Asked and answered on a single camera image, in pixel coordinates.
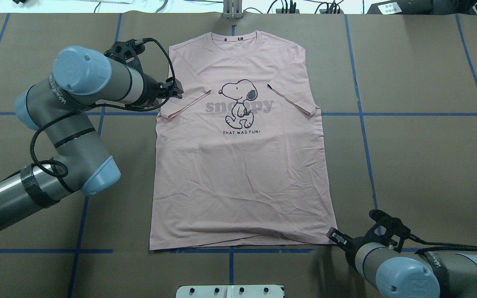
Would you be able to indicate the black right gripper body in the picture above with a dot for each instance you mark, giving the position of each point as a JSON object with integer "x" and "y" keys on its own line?
{"x": 350, "y": 247}

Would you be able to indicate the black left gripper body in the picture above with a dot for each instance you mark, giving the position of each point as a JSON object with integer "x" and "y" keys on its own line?
{"x": 152, "y": 90}

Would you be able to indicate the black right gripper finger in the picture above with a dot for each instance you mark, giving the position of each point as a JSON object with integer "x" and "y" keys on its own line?
{"x": 338, "y": 238}

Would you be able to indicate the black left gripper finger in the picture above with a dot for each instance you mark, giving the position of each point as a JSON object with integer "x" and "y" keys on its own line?
{"x": 167, "y": 96}
{"x": 172, "y": 86}

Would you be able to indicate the pink Snoopy t-shirt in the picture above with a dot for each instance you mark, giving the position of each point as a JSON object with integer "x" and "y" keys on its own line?
{"x": 240, "y": 157}

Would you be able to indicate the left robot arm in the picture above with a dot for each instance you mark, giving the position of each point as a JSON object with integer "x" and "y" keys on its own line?
{"x": 67, "y": 153}

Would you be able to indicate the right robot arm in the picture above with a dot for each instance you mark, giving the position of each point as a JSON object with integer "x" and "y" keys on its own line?
{"x": 428, "y": 275}

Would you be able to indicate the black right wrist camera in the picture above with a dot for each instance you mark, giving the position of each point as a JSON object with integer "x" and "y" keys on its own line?
{"x": 387, "y": 231}

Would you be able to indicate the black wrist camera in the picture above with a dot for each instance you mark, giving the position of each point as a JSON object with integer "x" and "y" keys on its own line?
{"x": 387, "y": 231}
{"x": 127, "y": 53}

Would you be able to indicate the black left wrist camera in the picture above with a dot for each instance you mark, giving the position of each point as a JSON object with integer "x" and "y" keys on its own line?
{"x": 127, "y": 53}

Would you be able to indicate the aluminium frame post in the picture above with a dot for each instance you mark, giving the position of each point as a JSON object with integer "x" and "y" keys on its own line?
{"x": 232, "y": 9}

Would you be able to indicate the white pedestal column with base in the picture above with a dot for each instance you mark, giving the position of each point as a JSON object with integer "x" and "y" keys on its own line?
{"x": 231, "y": 291}

